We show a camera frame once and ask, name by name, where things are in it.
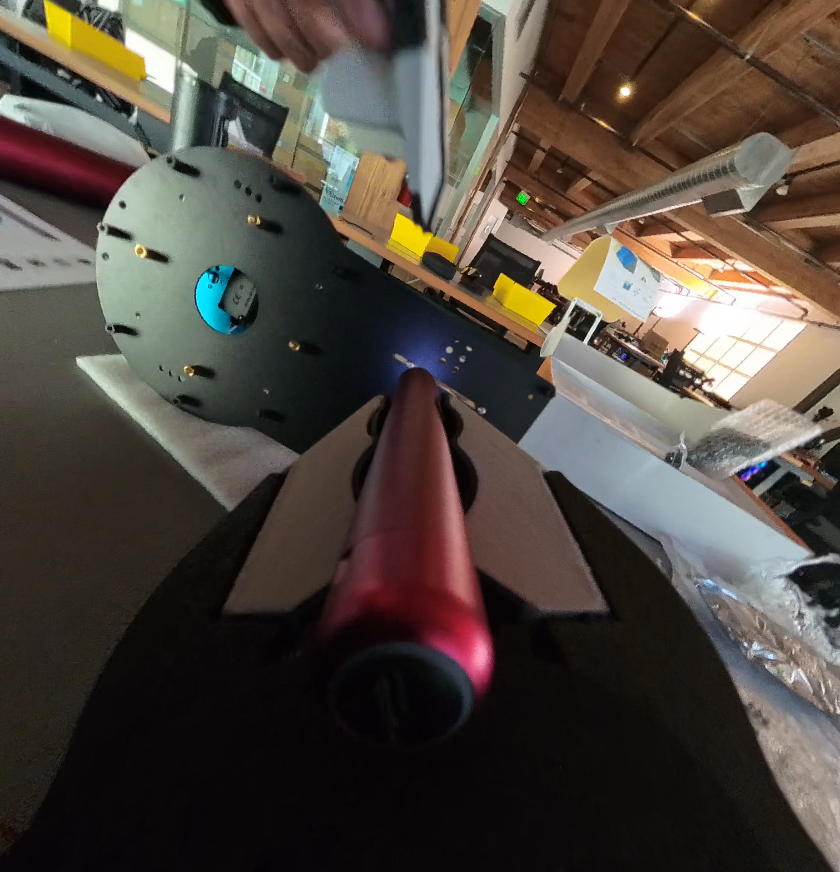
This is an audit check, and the red electric screwdriver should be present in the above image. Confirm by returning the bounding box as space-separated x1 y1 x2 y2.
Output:
318 367 496 750

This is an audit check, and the white acrylic stand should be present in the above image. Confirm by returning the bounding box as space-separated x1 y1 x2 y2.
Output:
540 297 604 359

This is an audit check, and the white box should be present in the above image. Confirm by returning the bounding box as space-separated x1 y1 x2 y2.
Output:
527 353 810 568

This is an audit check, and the white foam sheet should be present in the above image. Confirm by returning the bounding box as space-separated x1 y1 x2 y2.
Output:
75 353 306 513

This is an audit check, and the bubble wrap bag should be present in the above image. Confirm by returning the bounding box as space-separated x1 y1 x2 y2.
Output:
688 400 825 479

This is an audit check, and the black chassis plate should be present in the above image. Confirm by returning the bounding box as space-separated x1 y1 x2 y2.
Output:
94 145 557 455

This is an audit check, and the red cylinder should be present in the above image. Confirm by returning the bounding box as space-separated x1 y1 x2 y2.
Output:
0 109 139 209

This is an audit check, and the wooden box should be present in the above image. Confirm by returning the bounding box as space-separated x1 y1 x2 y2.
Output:
341 153 408 220

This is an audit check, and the blue white sign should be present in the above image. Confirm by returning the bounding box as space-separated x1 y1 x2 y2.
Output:
320 146 360 213

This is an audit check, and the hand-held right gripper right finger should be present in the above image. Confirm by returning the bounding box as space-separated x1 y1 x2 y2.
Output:
437 396 610 619

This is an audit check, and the yellow sign board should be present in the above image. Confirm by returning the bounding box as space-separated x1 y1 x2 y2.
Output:
558 235 667 322

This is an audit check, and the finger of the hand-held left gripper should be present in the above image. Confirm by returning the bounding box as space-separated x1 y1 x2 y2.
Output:
393 0 452 231
316 46 406 141

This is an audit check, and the clear plastic bag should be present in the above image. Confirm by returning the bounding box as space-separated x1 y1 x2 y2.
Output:
661 531 840 872

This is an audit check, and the grey metal cylinder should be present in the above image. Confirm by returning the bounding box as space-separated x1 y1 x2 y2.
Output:
170 71 220 155

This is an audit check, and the printed instruction sheet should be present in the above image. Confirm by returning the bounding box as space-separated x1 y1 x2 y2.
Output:
0 183 98 295

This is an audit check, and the bright window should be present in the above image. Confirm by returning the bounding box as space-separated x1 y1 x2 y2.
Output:
684 316 807 401

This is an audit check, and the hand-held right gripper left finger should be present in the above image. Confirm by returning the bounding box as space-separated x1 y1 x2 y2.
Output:
222 396 397 614

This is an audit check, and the white rounded object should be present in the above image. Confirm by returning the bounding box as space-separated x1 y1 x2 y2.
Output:
0 94 152 168

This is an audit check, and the person's left hand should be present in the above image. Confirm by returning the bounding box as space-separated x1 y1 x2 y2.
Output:
222 0 395 73

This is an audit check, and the yellow plastic bin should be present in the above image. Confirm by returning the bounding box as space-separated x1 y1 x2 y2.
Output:
492 272 557 325
44 0 149 80
387 213 461 264

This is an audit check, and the black monitor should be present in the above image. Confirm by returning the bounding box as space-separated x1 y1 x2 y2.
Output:
470 234 541 295

